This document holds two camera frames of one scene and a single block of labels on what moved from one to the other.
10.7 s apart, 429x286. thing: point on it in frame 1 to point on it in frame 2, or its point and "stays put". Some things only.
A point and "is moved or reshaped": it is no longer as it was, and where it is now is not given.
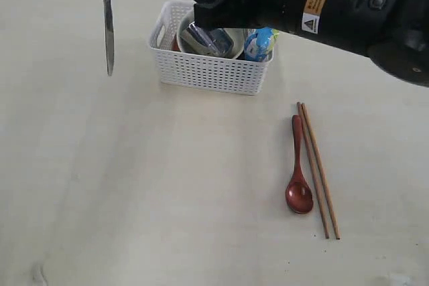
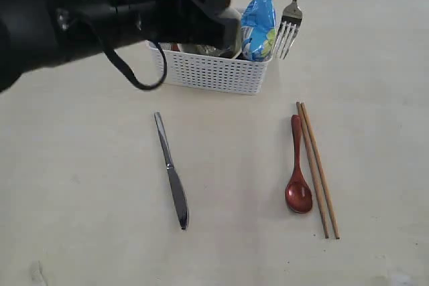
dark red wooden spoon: x=299 y=194 stays put
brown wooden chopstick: x=312 y=167 stays put
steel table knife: x=108 y=15 is moved or reshaped
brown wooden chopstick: x=337 y=234 stays put
